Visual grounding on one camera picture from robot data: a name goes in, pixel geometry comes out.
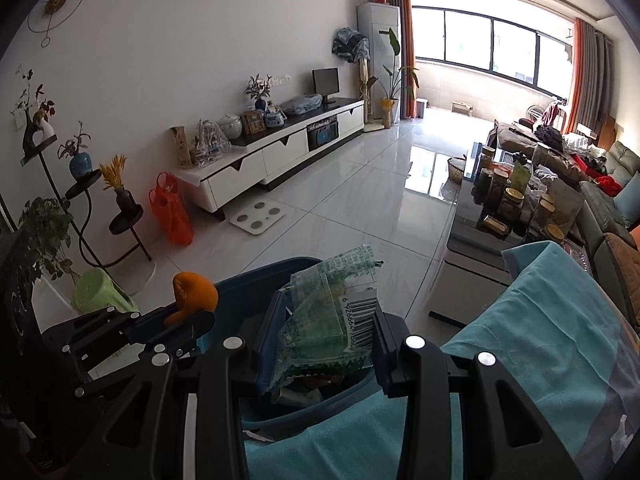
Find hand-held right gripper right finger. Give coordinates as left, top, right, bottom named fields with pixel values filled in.
left=372, top=310, right=583, bottom=480

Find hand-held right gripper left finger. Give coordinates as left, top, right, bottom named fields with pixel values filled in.
left=82, top=287, right=301, bottom=480

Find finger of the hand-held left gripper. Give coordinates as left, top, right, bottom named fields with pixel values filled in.
left=42, top=308, right=217, bottom=361
left=74, top=342, right=201, bottom=402

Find orange peel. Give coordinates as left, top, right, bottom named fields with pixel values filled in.
left=165, top=271, right=220, bottom=329

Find blue plastic bin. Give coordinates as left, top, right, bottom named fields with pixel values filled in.
left=197, top=257, right=381, bottom=424

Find green patterned plastic wrapper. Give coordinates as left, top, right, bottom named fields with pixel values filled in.
left=270, top=244, right=386, bottom=397

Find green plastic stool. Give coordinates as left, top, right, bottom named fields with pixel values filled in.
left=72, top=267, right=139, bottom=317

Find red plastic bag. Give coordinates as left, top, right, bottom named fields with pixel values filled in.
left=149, top=172, right=195, bottom=247

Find white bathroom scale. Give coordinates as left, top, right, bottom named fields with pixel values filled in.
left=229, top=200, right=286, bottom=235

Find green leafy plant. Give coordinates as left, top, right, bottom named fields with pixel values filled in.
left=17, top=197, right=81, bottom=281

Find dark vase with wheat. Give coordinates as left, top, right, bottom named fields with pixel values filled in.
left=99, top=156, right=137, bottom=214

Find teal and grey tablecloth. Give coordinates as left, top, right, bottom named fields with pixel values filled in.
left=240, top=241, right=640, bottom=480

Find glass coffee table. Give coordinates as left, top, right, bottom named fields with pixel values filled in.
left=429, top=142, right=591, bottom=332

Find black tiered plant stand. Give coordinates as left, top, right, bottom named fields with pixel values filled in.
left=20, top=135, right=154, bottom=272

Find bamboo tube vase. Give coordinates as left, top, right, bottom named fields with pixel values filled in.
left=170, top=126, right=194, bottom=169

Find teal vase with plant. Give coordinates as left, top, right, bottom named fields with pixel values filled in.
left=57, top=121, right=96, bottom=181

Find white and black cabinet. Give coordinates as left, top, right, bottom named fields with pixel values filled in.
left=172, top=97, right=366, bottom=222

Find clear plastic bag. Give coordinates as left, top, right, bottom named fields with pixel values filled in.
left=192, top=120, right=232, bottom=166

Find woven basket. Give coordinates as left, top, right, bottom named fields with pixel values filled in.
left=446, top=156, right=469, bottom=184

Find group of jars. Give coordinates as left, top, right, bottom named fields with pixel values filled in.
left=472, top=142, right=569, bottom=241

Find white ceramic jar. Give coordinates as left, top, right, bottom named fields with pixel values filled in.
left=218, top=115, right=245, bottom=140

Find white vase with branches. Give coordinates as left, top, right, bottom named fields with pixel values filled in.
left=11, top=64, right=57, bottom=154

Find plastic wrapped bundle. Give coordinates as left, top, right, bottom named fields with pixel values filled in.
left=280, top=92, right=324, bottom=116

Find plant in blue vase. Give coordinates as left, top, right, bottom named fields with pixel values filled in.
left=244, top=74, right=272, bottom=111

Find green sofa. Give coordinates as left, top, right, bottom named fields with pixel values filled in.
left=487, top=120, right=640, bottom=322

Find black monitor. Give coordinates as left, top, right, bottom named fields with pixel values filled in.
left=312, top=67, right=341, bottom=107

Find pile of clothes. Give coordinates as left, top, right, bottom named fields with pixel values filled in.
left=520, top=120, right=627, bottom=197

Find tall leafy plant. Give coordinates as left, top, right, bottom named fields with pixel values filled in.
left=382, top=27, right=420, bottom=127

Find blue cushion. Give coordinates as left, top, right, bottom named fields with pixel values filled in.
left=614, top=172, right=640, bottom=229

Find red hanging garment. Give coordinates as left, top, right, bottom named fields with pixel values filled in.
left=530, top=100, right=569, bottom=131

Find white standing air conditioner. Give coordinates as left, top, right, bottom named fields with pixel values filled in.
left=356, top=2, right=401, bottom=124

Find cloth covered standing fan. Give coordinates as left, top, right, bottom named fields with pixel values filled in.
left=332, top=27, right=385, bottom=133

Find brown wooden board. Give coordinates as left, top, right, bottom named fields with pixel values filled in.
left=597, top=115, right=619, bottom=151

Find grey and orange curtain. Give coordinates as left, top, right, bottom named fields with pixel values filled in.
left=562, top=17, right=614, bottom=137
left=374, top=0, right=417, bottom=120

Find large window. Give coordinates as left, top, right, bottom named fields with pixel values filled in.
left=412, top=5, right=577, bottom=99

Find wooden picture frame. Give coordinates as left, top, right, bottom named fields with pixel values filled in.
left=241, top=110, right=266, bottom=135

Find round wall clock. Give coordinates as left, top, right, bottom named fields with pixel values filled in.
left=27, top=0, right=86, bottom=49

